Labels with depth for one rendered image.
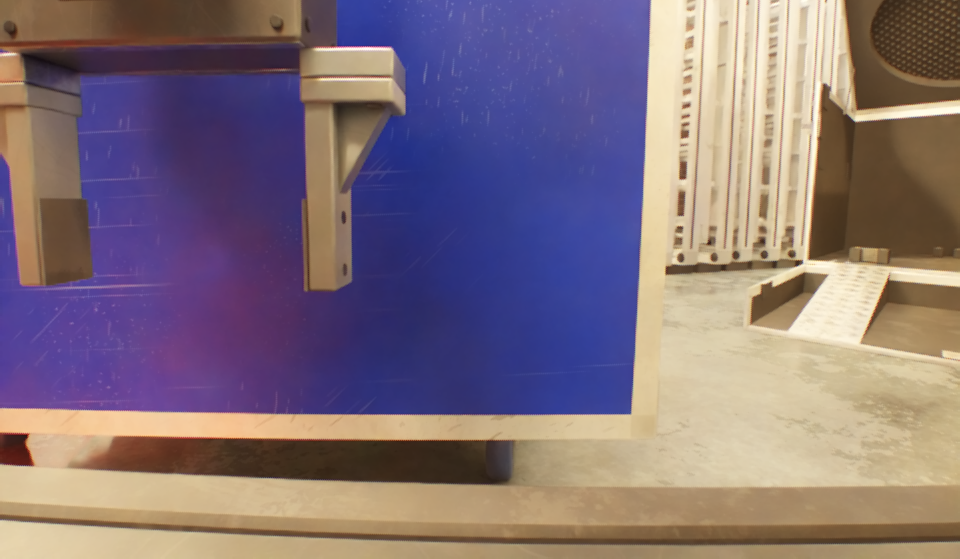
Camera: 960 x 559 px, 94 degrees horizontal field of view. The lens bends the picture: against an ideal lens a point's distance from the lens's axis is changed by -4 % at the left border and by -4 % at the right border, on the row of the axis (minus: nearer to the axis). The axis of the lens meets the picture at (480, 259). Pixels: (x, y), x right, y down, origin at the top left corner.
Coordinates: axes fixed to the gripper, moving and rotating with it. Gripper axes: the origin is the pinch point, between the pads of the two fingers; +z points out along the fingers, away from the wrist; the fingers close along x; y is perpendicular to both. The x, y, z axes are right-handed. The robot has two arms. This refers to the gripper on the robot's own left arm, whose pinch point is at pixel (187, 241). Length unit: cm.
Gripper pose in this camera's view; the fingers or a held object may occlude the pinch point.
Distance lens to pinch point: 25.3
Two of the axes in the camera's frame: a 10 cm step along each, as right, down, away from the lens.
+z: -0.1, 9.9, 1.1
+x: -10.0, -0.1, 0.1
